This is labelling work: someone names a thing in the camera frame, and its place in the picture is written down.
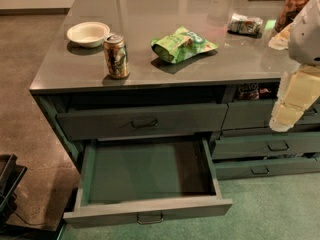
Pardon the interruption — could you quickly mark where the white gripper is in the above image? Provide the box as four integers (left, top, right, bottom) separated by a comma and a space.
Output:
268, 0, 320, 132

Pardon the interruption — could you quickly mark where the middle right drawer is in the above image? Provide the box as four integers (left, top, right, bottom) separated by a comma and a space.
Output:
213, 132, 320, 160

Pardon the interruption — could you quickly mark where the small white snack packet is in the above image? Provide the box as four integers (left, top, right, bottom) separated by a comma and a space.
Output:
228, 13, 263, 35

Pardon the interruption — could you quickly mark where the green chip bag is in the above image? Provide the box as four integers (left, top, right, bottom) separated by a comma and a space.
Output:
151, 26, 218, 64

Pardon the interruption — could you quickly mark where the top left drawer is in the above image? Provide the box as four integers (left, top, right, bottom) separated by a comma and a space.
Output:
56, 103, 227, 140

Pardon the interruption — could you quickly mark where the black object on floor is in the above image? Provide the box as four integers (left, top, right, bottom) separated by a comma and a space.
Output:
0, 154, 27, 225

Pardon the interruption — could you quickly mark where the snack bag in shelf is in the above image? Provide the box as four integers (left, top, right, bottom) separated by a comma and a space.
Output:
237, 83, 259, 100

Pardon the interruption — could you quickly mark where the orange soda can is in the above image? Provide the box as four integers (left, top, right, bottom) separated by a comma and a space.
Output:
103, 33, 130, 79

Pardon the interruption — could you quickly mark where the glass jar of snacks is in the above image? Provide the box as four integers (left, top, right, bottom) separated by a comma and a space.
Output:
274, 0, 309, 32

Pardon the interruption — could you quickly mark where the bottom right drawer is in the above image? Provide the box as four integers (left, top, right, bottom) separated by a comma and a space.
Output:
215, 157, 320, 180

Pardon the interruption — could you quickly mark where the grey drawer cabinet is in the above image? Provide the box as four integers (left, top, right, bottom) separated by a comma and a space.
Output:
30, 0, 320, 227

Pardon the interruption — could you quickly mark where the white paper bowl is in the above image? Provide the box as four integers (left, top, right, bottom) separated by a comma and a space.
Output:
67, 22, 110, 48

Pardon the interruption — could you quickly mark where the open middle left drawer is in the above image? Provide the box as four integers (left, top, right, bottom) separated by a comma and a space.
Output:
64, 137, 232, 227

